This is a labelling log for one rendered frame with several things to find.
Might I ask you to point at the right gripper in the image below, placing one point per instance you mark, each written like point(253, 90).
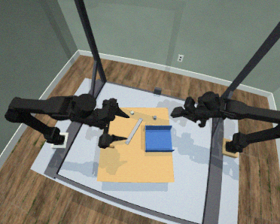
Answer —
point(105, 139)

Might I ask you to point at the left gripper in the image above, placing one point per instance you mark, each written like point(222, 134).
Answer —
point(200, 112)

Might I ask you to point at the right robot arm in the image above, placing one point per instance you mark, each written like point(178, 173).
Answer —
point(20, 109)

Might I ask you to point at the light grey long flat bar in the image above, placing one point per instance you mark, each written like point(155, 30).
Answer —
point(133, 131)

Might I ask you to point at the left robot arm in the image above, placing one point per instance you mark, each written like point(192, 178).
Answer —
point(237, 110)

